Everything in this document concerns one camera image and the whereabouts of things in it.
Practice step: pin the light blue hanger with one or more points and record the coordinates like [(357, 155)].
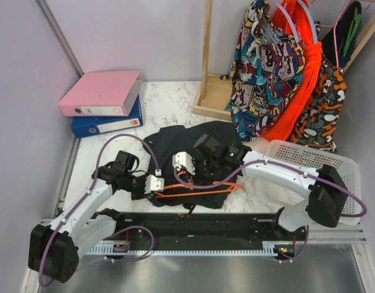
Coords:
[(310, 19)]

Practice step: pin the pink hanger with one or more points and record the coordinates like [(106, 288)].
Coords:
[(334, 28)]

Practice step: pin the wooden clothes rack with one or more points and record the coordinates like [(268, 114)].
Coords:
[(214, 92)]

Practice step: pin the orange shorts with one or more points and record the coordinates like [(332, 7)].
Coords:
[(312, 54)]

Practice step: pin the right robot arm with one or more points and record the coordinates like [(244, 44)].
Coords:
[(323, 191)]

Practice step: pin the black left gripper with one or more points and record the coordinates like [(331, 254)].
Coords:
[(141, 195)]

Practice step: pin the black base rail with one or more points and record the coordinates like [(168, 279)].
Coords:
[(199, 232)]

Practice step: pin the lilac hanger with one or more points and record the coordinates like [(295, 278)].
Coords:
[(289, 20)]

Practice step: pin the orange hanger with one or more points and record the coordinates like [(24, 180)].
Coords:
[(180, 190)]

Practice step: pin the pink binder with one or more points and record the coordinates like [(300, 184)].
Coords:
[(102, 93)]

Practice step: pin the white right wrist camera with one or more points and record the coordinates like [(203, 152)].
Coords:
[(182, 160)]

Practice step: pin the dark navy shorts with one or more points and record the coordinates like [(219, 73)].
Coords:
[(173, 139)]

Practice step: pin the blue binder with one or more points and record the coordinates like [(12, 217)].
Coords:
[(92, 126)]

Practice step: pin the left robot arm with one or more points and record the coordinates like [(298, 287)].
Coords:
[(55, 249)]

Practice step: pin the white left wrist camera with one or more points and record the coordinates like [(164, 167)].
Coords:
[(154, 183)]

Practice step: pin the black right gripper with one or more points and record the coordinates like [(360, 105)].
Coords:
[(197, 179)]

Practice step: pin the green hanger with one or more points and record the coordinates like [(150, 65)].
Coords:
[(353, 27)]

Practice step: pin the comic print shorts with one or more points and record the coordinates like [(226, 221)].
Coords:
[(266, 71)]

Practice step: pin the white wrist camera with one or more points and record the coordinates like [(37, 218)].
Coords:
[(182, 160), (154, 183)]

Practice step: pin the navy ribbed shorts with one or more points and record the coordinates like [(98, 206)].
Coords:
[(342, 31)]

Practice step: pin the camouflage print shorts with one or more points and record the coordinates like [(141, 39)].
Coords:
[(316, 125)]

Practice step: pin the white cable duct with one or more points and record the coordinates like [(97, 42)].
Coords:
[(116, 249)]

